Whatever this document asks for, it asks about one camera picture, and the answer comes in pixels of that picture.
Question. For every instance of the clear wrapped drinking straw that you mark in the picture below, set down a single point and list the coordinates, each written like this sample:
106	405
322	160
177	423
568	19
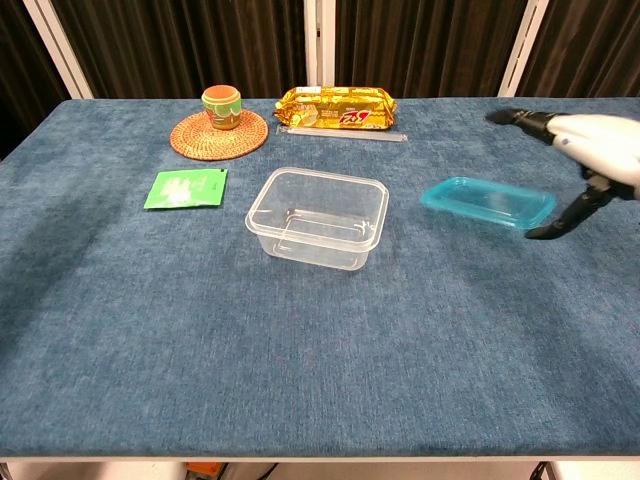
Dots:
345	134

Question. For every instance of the round woven rattan coaster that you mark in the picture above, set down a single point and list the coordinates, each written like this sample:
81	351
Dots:
200	142

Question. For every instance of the small orange green ceramic cup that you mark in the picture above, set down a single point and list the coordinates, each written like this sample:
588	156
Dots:
221	107

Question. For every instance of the white frame post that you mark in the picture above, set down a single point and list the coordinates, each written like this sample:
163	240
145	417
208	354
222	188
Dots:
522	50
60	50
320	45

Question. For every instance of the blue fabric table cloth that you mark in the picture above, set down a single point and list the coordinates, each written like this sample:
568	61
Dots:
300	350

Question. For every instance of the clear plastic container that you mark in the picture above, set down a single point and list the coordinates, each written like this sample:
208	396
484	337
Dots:
320	250

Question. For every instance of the blue plastic container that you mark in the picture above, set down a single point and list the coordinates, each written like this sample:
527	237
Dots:
485	200

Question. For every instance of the black pleated curtain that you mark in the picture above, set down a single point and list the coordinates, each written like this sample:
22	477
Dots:
200	45

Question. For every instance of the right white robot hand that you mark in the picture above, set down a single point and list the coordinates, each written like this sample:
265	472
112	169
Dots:
605	145

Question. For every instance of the green sachet packet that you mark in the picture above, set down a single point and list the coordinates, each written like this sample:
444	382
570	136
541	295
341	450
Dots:
185	189

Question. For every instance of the gold biscuit packet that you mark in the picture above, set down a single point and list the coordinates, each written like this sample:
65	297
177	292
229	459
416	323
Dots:
335	107

